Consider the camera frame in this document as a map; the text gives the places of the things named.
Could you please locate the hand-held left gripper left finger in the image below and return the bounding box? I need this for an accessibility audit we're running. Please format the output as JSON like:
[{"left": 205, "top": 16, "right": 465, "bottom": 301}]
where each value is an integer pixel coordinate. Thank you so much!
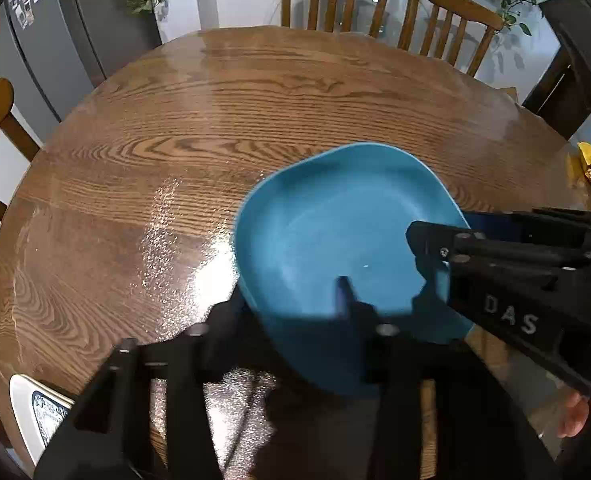
[{"left": 33, "top": 285, "right": 267, "bottom": 480}]

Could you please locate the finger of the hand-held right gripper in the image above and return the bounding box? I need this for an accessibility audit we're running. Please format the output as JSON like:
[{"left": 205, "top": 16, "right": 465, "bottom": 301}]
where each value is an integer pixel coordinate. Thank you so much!
[
  {"left": 406, "top": 220, "right": 591, "bottom": 311},
  {"left": 463, "top": 208, "right": 591, "bottom": 251}
]

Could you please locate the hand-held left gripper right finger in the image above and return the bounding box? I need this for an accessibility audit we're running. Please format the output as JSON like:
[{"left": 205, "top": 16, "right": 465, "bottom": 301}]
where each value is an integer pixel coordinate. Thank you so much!
[{"left": 333, "top": 275, "right": 541, "bottom": 480}]

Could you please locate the blue rectangular plate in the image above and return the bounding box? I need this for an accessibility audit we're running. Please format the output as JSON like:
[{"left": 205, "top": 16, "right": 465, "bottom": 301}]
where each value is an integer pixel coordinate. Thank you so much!
[{"left": 233, "top": 142, "right": 476, "bottom": 398}]

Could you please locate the white rectangular plate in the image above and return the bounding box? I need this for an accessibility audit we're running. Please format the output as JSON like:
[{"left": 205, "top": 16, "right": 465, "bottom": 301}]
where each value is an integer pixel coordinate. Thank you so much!
[{"left": 8, "top": 374, "right": 76, "bottom": 467}]

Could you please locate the person's right hand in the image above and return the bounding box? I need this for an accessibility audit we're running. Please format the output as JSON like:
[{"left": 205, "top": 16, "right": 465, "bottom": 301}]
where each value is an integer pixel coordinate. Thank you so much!
[{"left": 558, "top": 392, "right": 591, "bottom": 438}]

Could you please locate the yellow snack bag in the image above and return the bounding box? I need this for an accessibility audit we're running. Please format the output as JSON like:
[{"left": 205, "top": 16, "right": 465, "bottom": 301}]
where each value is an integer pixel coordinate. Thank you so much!
[{"left": 568, "top": 141, "right": 591, "bottom": 213}]

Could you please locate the grey refrigerator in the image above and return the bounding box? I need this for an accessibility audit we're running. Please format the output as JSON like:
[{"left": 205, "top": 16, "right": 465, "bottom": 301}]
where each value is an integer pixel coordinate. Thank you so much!
[{"left": 0, "top": 0, "right": 164, "bottom": 123}]

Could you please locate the group of fridge photo magnets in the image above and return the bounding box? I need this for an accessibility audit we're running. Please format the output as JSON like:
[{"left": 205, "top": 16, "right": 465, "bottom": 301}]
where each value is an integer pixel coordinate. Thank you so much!
[{"left": 6, "top": 0, "right": 51, "bottom": 31}]

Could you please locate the dark wooden door frame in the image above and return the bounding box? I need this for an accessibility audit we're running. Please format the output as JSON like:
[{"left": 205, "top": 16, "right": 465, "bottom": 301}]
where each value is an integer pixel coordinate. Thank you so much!
[{"left": 523, "top": 0, "right": 591, "bottom": 141}]

